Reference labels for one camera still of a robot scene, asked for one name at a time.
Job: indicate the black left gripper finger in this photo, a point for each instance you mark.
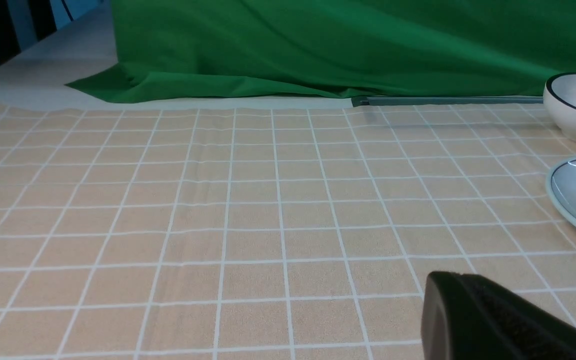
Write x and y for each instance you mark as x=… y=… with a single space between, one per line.
x=470 y=317

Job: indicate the green backdrop cloth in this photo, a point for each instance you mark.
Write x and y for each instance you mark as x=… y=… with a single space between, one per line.
x=338 y=49

